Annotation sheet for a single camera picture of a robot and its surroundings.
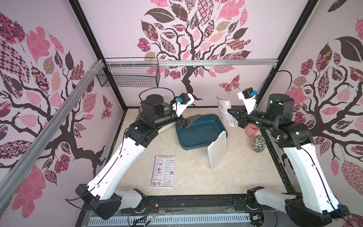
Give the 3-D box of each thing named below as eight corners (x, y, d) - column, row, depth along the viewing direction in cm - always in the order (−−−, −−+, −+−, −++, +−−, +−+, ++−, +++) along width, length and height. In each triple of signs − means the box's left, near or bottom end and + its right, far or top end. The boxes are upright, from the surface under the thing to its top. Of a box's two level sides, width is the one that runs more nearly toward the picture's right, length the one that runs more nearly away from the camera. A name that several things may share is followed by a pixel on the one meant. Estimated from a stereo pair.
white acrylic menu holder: (212, 172, 87) (218, 158, 71) (202, 162, 91) (205, 147, 75) (228, 155, 94) (236, 139, 79) (218, 147, 98) (224, 130, 83)
